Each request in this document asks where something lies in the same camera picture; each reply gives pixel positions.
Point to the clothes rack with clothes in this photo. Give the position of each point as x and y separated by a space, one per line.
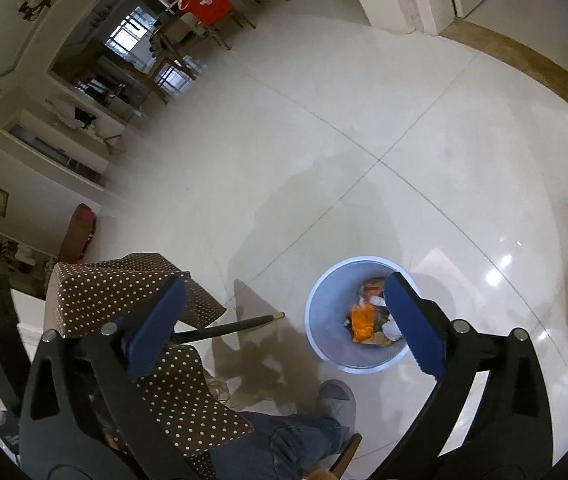
81 117

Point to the wooden dining chair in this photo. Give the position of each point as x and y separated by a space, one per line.
168 67
223 25

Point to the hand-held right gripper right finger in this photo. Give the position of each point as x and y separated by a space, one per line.
414 325

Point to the light blue plastic bin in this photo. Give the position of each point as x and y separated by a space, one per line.
329 310

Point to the brown polka-dot tablecloth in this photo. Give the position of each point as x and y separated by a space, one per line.
188 400

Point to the black table leg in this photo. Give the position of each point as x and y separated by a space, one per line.
234 327

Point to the person's grey slipper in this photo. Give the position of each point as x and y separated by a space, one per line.
339 400

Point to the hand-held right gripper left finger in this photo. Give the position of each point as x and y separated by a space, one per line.
156 327

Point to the brown wooden bar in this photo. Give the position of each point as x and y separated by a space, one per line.
346 452

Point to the person's jeans leg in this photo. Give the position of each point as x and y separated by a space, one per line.
284 445

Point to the orange foil wrapper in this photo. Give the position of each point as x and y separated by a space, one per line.
361 327

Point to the brown skateboard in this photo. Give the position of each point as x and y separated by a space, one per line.
81 232

